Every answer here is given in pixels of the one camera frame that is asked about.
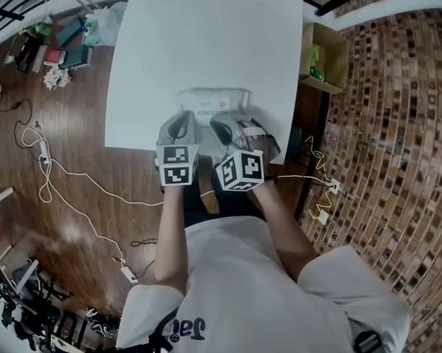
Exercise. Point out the white packet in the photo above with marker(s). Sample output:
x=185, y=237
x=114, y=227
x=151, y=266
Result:
x=211, y=102

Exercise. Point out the person's right forearm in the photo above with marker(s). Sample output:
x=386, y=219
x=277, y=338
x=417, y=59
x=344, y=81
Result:
x=281, y=235

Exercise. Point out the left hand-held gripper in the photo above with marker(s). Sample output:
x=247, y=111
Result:
x=175, y=173

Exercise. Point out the person's white t-shirt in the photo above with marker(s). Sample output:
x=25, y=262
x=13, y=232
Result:
x=254, y=297

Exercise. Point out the dark green book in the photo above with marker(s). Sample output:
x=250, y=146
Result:
x=69, y=31
x=77, y=57

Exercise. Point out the cardboard box with green items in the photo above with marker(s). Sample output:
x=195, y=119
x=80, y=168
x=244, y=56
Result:
x=332, y=59

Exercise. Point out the person's black trousers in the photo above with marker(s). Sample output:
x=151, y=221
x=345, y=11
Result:
x=204, y=205

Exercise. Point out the white plastic bag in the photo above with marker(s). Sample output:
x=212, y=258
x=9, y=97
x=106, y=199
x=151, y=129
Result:
x=103, y=24

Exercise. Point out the red book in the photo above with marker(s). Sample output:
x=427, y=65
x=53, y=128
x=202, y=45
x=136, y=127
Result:
x=54, y=56

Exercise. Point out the person's right hand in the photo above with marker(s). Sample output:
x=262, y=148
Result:
x=251, y=127

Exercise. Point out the white wall socket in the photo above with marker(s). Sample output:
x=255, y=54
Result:
x=333, y=186
x=322, y=218

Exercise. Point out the person's left forearm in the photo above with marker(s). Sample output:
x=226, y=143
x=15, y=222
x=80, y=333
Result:
x=170, y=239

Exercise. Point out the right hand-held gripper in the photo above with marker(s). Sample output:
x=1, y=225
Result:
x=242, y=169

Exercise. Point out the white flower bunch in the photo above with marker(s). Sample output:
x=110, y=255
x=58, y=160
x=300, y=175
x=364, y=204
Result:
x=57, y=78

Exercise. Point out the white power strip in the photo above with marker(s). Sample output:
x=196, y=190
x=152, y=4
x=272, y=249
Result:
x=43, y=151
x=129, y=275

